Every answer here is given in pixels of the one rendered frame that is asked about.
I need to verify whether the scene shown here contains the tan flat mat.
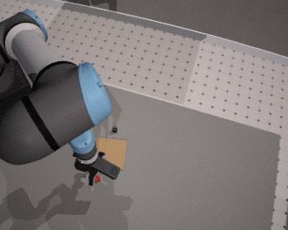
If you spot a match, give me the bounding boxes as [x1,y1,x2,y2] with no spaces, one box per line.
[96,137,128,170]

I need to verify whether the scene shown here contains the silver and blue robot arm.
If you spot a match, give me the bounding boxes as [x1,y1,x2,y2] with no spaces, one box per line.
[0,10,120,180]

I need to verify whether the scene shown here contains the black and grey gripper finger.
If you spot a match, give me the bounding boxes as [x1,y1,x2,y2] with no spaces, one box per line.
[98,152,107,159]
[80,173,96,192]

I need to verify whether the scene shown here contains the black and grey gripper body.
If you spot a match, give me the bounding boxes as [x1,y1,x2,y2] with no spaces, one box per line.
[73,153,97,175]

